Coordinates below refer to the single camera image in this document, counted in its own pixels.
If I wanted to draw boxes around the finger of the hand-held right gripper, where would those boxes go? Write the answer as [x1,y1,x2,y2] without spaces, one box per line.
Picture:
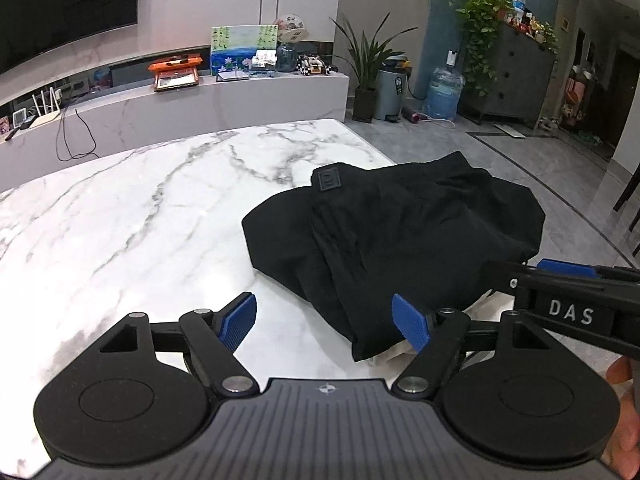
[486,258,601,292]

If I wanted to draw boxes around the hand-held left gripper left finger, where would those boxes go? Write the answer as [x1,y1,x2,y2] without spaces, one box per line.
[98,291,258,397]

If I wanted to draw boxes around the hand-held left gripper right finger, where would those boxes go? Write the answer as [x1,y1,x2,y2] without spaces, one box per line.
[391,293,563,401]

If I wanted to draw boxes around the black pants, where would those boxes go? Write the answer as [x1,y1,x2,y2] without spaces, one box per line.
[241,151,547,363]

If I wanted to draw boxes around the person's right hand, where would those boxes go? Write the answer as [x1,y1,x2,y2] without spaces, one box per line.
[600,355,640,479]

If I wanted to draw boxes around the dark wooden chair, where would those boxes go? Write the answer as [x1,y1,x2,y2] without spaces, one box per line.
[612,164,640,257]

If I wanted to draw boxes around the grey drawer cabinet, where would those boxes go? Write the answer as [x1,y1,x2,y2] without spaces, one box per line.
[459,22,559,129]

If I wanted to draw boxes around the blue water jug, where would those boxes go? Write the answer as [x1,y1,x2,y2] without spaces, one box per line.
[426,50,466,121]

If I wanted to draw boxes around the white marble television cabinet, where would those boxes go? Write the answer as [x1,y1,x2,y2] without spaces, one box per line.
[0,45,351,193]

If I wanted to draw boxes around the grey pedal trash bin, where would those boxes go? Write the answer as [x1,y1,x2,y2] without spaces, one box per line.
[374,60,414,122]

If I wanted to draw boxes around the row of small ornaments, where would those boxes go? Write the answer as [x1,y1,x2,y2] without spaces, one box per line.
[507,0,557,44]

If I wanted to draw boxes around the orange tray with calculator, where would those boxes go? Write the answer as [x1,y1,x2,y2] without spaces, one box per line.
[147,54,204,92]

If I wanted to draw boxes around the trailing ivy plant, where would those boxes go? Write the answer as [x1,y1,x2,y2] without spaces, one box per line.
[446,0,561,97]

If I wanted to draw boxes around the small printed box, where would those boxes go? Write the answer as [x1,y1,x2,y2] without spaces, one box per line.
[250,50,278,77]

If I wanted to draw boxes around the glass jar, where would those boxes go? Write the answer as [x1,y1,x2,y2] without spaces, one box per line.
[276,42,299,73]

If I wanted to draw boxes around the toy brick vehicle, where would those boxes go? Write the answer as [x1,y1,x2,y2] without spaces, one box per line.
[297,54,339,77]

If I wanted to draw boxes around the long-leaf potted plant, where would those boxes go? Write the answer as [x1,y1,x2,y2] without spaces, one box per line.
[330,12,418,123]

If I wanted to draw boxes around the lotus pond painting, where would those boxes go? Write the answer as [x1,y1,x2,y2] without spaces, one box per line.
[210,24,279,77]

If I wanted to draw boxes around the white router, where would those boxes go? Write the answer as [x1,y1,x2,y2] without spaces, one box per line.
[25,87,64,129]

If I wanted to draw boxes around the round decorated fan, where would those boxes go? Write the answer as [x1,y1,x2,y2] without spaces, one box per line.
[274,14,310,44]

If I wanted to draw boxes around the black flat screen television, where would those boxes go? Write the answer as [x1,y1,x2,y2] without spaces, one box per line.
[0,0,139,76]

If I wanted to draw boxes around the black cable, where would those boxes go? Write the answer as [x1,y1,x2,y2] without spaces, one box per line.
[55,107,99,162]

